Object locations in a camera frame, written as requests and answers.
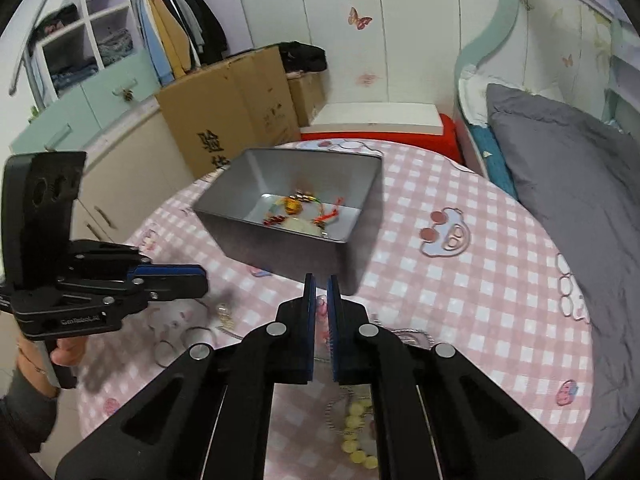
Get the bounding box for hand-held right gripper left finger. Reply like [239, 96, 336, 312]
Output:
[55, 272, 317, 480]

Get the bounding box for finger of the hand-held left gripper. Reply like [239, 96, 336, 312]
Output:
[70, 240, 207, 281]
[55, 277, 209, 307]

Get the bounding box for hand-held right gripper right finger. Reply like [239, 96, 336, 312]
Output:
[327, 274, 586, 480]

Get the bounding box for silver bangle rings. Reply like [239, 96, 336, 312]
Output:
[152, 326, 212, 369]

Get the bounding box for grey metal tin box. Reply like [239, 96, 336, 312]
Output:
[192, 147, 385, 297]

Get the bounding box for amber charm string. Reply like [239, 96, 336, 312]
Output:
[284, 189, 321, 213]

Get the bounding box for cream bead bracelet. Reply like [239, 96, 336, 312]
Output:
[325, 395, 386, 471]

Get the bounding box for person's left forearm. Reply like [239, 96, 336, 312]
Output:
[0, 367, 60, 456]

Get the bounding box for person's left hand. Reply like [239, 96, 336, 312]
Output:
[16, 335, 91, 401]

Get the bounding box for cream lower cabinet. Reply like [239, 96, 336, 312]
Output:
[10, 105, 198, 246]

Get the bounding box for pink checked tablecloth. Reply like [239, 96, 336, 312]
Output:
[75, 140, 596, 480]

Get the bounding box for grey metal handrail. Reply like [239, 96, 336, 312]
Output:
[7, 42, 48, 111]

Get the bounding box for mint drawer cabinet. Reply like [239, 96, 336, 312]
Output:
[10, 50, 161, 153]

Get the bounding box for blue folded clothes pile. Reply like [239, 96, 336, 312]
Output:
[50, 62, 98, 93]

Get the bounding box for large cardboard box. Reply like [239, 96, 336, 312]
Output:
[155, 45, 303, 181]

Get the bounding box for grey folded clothes pile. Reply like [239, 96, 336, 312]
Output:
[97, 27, 133, 61]

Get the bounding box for dark folded clothes pile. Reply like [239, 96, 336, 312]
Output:
[37, 5, 81, 38]

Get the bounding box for white low table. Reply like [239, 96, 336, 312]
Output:
[310, 102, 443, 136]

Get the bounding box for red storage box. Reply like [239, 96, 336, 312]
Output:
[300, 112, 466, 163]

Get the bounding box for small cardboard box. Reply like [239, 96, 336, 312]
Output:
[286, 72, 327, 128]

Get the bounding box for teal bed sheet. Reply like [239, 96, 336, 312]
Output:
[470, 125, 518, 198]

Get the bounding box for lilac stepped shelf unit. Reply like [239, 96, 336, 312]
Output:
[30, 0, 191, 101]

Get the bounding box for row of hanging clothes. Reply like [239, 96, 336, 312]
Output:
[127, 0, 230, 86]

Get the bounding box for black bag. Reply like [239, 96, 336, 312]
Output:
[277, 41, 328, 75]

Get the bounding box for white pillow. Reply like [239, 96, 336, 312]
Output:
[457, 65, 501, 126]

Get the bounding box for grey bed blanket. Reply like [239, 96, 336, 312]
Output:
[485, 82, 640, 476]

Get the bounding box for white wardrobe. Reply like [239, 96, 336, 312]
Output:
[230, 0, 501, 106]

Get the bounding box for thin silver necklace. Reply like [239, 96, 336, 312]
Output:
[370, 326, 437, 347]

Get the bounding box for mint bunk bed frame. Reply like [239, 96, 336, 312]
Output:
[452, 0, 531, 91]

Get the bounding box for lilac wall shelves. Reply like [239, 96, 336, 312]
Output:
[605, 15, 640, 131]

